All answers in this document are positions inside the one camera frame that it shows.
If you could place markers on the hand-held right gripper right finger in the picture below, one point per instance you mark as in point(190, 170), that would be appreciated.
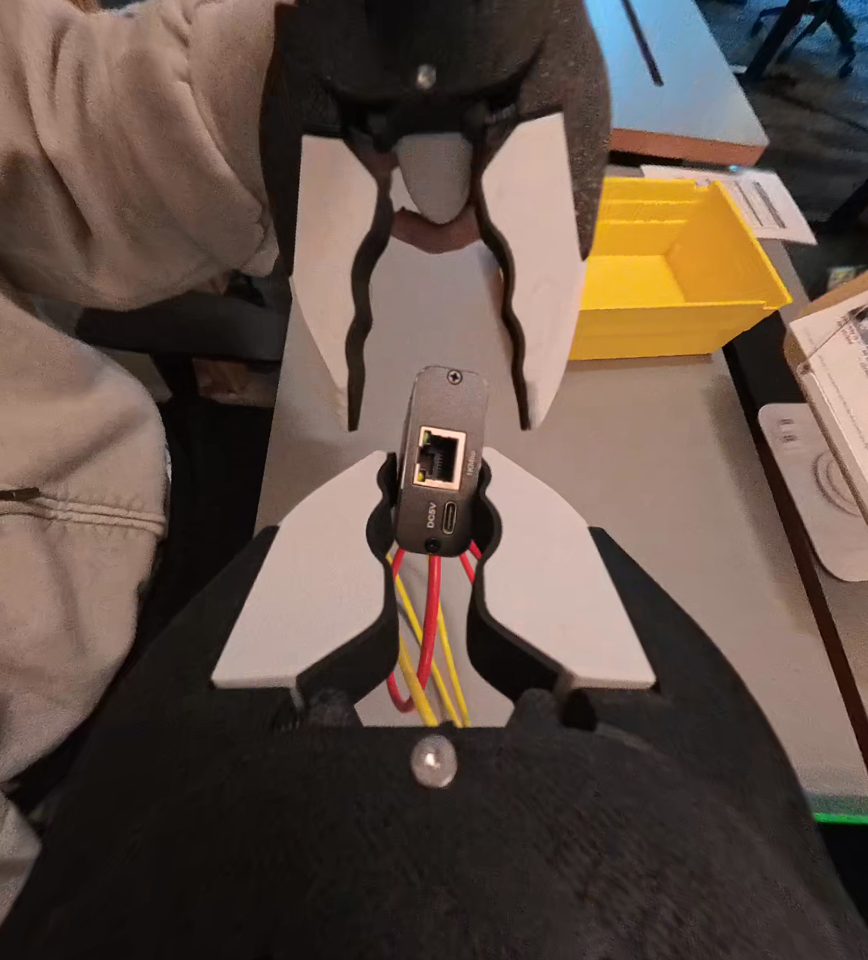
point(561, 592)

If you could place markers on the black ethernet splitter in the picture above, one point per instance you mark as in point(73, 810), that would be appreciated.
point(441, 397)

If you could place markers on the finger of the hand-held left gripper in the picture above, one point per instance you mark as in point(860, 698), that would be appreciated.
point(329, 262)
point(546, 247)

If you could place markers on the black chair armrest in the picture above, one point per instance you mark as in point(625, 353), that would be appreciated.
point(178, 326)

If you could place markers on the dark cloth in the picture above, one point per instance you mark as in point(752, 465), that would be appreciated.
point(208, 487)

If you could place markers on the instruction sheet on wooden stand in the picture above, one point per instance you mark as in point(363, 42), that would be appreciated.
point(854, 277)

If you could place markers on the grey metal stand base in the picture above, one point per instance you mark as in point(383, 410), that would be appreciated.
point(801, 465)

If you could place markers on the person's left hand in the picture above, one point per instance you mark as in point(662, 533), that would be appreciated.
point(437, 238)

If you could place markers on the white printed paper sheet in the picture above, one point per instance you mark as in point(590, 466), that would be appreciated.
point(771, 202)

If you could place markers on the grey wood-edged table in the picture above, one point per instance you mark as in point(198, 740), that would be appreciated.
point(674, 82)

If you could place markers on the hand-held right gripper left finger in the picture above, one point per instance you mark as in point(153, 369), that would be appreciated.
point(306, 592)

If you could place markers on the yellow plastic bin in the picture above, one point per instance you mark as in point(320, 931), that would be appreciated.
point(666, 300)

